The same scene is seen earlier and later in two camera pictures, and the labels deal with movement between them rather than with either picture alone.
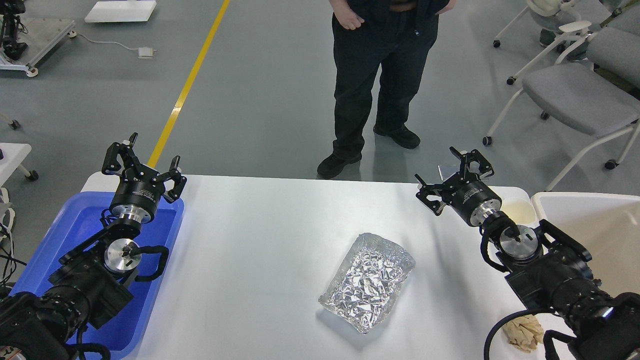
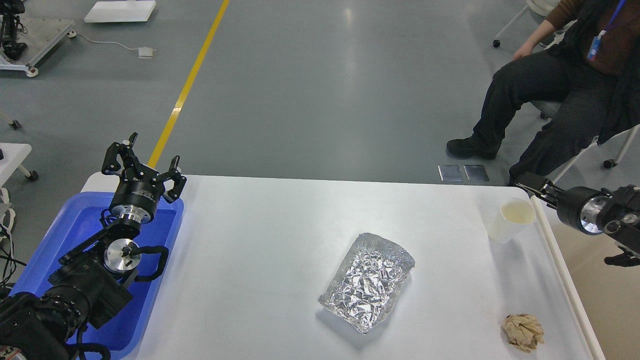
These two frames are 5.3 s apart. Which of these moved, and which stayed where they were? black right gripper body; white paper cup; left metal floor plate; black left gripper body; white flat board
Moved: black right gripper body
Stayed: left metal floor plate; white flat board; white paper cup; black left gripper body
